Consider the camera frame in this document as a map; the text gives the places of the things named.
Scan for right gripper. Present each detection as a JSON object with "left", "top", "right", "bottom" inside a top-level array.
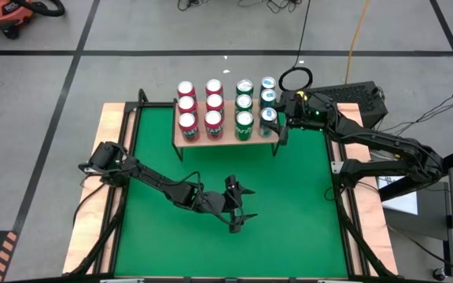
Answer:
[{"left": 263, "top": 90, "right": 338, "bottom": 146}]

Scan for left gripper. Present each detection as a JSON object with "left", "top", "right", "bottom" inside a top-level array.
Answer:
[{"left": 193, "top": 175, "right": 259, "bottom": 234}]

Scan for green Sprite can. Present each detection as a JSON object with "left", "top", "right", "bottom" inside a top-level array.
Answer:
[
  {"left": 235, "top": 79, "right": 255, "bottom": 97},
  {"left": 234, "top": 110, "right": 255, "bottom": 142},
  {"left": 234, "top": 94, "right": 254, "bottom": 113}
]

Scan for blue Red Bull can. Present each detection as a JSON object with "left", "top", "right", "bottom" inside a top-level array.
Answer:
[{"left": 260, "top": 75, "right": 278, "bottom": 91}]

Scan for red Fanta can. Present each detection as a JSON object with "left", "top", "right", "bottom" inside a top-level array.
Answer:
[
  {"left": 205, "top": 93, "right": 225, "bottom": 113},
  {"left": 178, "top": 112, "right": 201, "bottom": 143},
  {"left": 177, "top": 95, "right": 198, "bottom": 116},
  {"left": 204, "top": 78, "right": 224, "bottom": 97},
  {"left": 204, "top": 109, "right": 225, "bottom": 142},
  {"left": 176, "top": 80, "right": 196, "bottom": 99}
]

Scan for wooden shelf with black legs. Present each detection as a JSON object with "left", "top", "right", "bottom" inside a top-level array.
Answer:
[{"left": 171, "top": 97, "right": 282, "bottom": 163}]

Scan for green table mat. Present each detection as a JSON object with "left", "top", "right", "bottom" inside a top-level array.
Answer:
[{"left": 114, "top": 105, "right": 349, "bottom": 278}]

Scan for black desk beam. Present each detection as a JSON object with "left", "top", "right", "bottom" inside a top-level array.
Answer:
[{"left": 378, "top": 149, "right": 453, "bottom": 202}]

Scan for white printed paper sheet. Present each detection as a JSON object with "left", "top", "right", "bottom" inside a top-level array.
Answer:
[{"left": 377, "top": 175, "right": 419, "bottom": 216}]

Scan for orange shop vacuum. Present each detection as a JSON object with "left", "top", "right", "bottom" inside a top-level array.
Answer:
[{"left": 0, "top": 0, "right": 37, "bottom": 40}]

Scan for black coiled cable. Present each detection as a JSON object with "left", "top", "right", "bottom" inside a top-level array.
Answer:
[{"left": 278, "top": 0, "right": 315, "bottom": 93}]

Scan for yellow cable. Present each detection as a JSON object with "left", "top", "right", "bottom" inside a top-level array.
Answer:
[{"left": 344, "top": 0, "right": 371, "bottom": 86}]

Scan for black floor cables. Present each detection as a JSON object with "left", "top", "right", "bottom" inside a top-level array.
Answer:
[
  {"left": 177, "top": 0, "right": 212, "bottom": 12},
  {"left": 238, "top": 0, "right": 304, "bottom": 15}
]

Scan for black vacuum hose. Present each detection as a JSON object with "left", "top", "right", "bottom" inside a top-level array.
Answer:
[{"left": 13, "top": 0, "right": 66, "bottom": 18}]

